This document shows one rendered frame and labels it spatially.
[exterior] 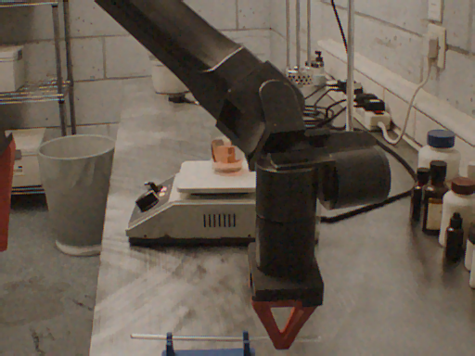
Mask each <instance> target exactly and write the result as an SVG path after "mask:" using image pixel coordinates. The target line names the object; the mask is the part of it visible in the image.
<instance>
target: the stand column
mask: <svg viewBox="0 0 475 356"><path fill-rule="evenodd" d="M347 16H348V22H347V39H348V44H347V86H346V95H347V108H346V131H349V132H352V131H353V97H354V91H353V77H354V61H353V58H354V19H355V16H354V0H348V2H347Z"/></svg>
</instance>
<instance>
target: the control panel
mask: <svg viewBox="0 0 475 356"><path fill-rule="evenodd" d="M174 177H175V176H171V177H170V178H169V179H167V180H165V181H164V182H162V183H160V184H161V185H162V186H163V188H166V189H165V190H163V191H160V192H159V193H157V194H156V195H157V197H158V200H159V203H158V204H157V205H156V206H154V207H153V208H150V209H149V210H147V211H144V212H141V211H140V208H138V207H137V205H136V204H135V207H134V210H133V212H132V215H131V217H130V219H129V223H128V224H130V223H132V222H134V221H136V220H137V219H140V218H142V217H144V216H145V215H147V214H149V213H150V212H151V211H153V210H155V209H158V208H159V207H161V206H163V205H164V204H166V203H168V202H169V199H170V196H171V190H172V187H173V181H174ZM158 185H159V184H158ZM160 193H163V194H162V195H160Z"/></svg>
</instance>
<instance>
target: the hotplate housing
mask: <svg viewBox="0 0 475 356"><path fill-rule="evenodd" d="M179 174H180V173H177V174H176V175H175V177H174V181H173V187H172V190H171V196H170V199H169V202H168V203H166V204H164V205H163V206H161V207H159V208H158V209H155V210H153V211H151V212H150V213H149V214H147V215H145V216H144V217H142V218H140V219H137V220H136V221H134V222H131V223H130V224H128V225H127V227H126V229H125V234H126V236H129V238H128V242H135V243H195V244H209V243H255V221H256V211H255V193H218V194H180V193H178V192H176V184H177V180H178V176H179Z"/></svg>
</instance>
